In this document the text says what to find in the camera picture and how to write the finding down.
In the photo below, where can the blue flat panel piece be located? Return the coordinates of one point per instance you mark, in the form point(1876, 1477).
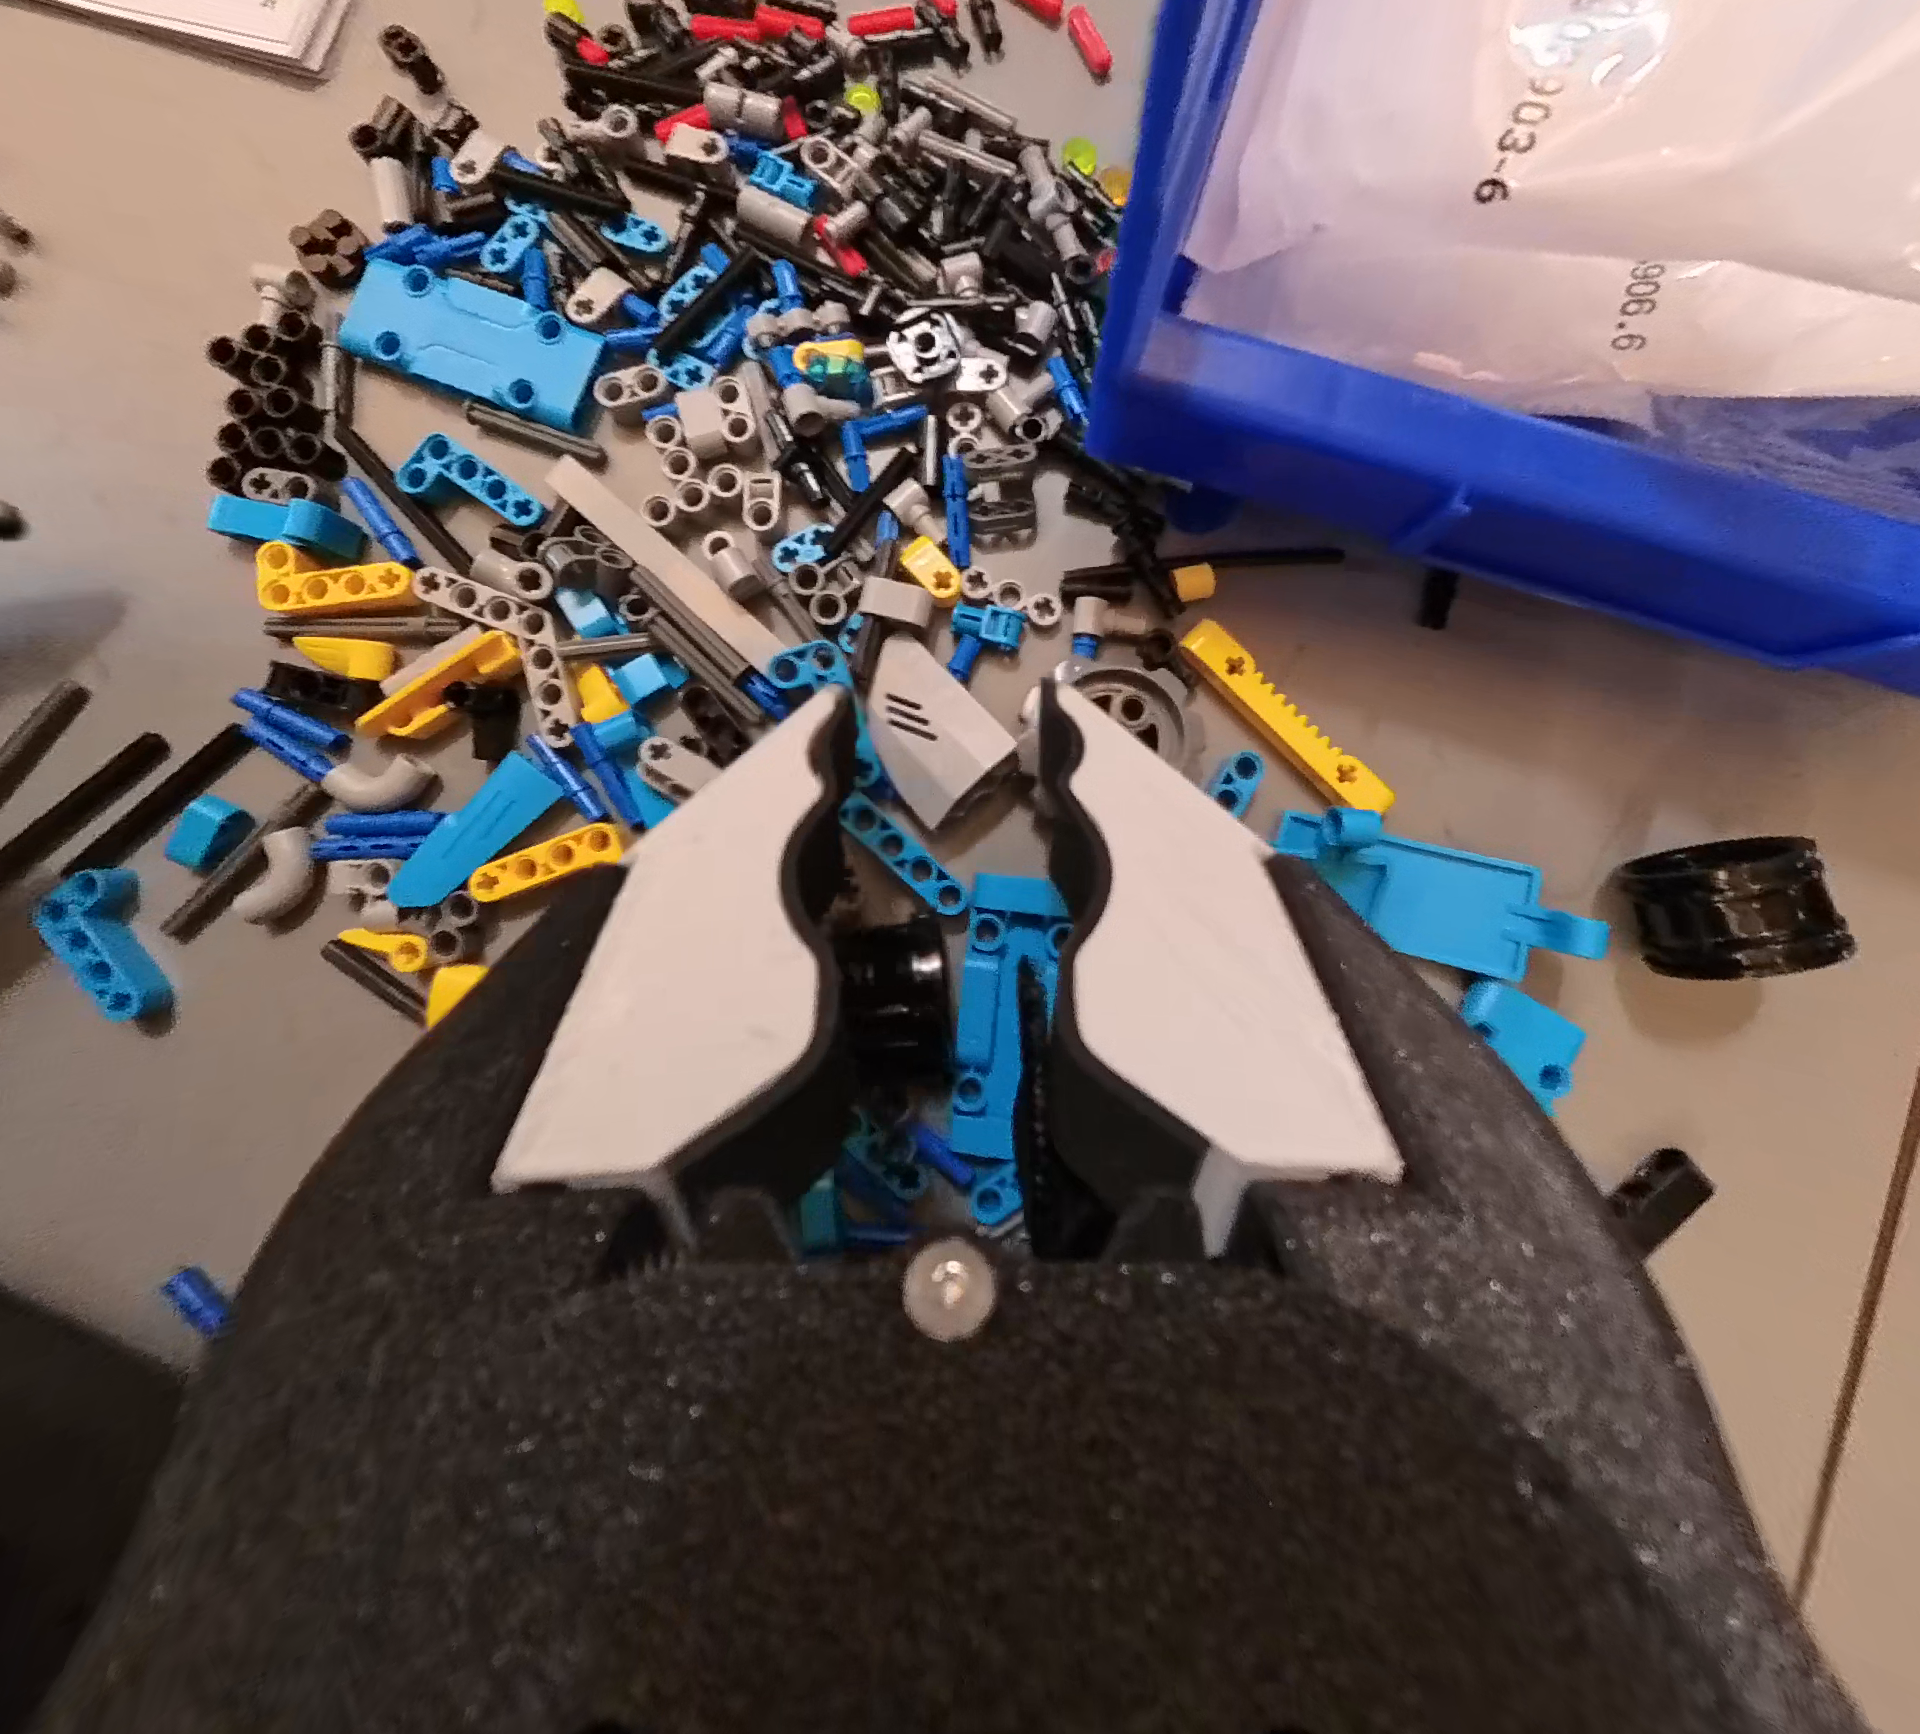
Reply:
point(1424, 895)

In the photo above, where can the long black axle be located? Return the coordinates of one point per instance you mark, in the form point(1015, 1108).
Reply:
point(90, 796)
point(38, 733)

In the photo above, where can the yellow toothed rack beam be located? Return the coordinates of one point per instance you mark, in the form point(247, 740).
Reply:
point(1282, 714)

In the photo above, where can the small black wheel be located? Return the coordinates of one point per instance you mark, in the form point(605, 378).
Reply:
point(901, 992)

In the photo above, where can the black dotted pad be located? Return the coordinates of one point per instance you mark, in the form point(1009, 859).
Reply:
point(61, 1464)

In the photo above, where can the grey desk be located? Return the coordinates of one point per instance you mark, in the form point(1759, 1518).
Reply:
point(150, 1134)

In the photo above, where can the black angled connector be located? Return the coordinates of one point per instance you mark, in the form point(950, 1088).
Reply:
point(1658, 1191)

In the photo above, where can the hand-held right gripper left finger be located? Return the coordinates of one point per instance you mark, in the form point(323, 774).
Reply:
point(675, 1014)

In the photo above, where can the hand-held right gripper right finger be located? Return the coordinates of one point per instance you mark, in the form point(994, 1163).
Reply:
point(1231, 1014)

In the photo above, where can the pile of small brick parts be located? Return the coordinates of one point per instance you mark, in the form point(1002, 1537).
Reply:
point(675, 415)

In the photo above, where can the blue storage bin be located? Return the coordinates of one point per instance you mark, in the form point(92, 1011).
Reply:
point(1500, 504)

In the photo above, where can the blue angled beam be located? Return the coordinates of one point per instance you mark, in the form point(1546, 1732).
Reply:
point(105, 947)

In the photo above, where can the clear plastic bags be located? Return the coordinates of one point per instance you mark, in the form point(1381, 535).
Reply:
point(1574, 114)

